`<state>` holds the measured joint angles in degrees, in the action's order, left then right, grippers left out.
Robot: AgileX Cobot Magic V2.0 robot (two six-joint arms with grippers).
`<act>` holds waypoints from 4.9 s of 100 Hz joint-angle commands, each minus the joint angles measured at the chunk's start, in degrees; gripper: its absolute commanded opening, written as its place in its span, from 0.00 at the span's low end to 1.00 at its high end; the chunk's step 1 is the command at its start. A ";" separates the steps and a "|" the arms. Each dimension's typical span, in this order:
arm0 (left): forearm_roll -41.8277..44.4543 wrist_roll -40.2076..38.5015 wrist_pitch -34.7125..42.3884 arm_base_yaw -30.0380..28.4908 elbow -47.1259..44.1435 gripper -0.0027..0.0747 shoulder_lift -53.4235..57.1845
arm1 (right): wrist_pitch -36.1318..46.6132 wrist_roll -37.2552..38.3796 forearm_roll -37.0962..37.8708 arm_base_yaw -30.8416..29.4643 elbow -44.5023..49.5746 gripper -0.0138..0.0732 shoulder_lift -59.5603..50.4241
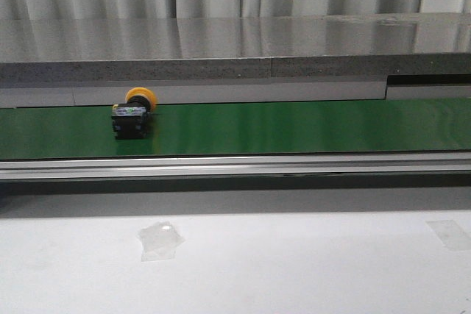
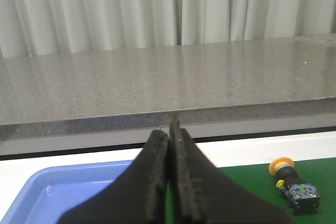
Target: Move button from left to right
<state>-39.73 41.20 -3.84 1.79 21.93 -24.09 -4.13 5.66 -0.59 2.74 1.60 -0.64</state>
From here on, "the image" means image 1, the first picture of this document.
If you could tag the dark grey stone counter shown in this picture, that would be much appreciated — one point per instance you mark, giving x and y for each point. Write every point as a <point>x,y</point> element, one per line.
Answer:
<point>207,60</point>

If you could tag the green conveyor belt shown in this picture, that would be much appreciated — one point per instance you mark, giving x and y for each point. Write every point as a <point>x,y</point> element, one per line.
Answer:
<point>242,128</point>

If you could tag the clear tape piece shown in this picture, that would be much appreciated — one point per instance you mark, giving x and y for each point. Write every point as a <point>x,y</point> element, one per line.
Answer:
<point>159,241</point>

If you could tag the clear tape strip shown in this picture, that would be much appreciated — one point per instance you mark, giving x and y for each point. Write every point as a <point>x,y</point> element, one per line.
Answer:
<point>451,235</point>

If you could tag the yellow mushroom push button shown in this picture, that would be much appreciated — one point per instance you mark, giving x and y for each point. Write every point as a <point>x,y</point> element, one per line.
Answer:
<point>131,119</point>

